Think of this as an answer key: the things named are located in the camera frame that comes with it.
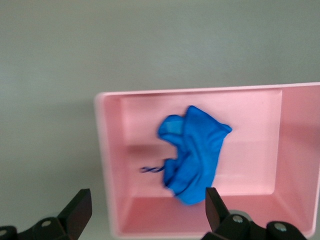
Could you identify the blue cloth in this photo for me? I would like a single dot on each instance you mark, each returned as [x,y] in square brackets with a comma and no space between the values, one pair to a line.
[197,150]

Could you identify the pink plastic box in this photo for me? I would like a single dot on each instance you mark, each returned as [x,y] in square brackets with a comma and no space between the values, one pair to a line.
[250,125]

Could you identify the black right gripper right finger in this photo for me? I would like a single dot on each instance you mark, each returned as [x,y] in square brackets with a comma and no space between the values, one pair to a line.
[220,215]

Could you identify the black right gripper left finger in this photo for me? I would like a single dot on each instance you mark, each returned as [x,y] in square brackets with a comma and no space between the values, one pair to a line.
[72,215]

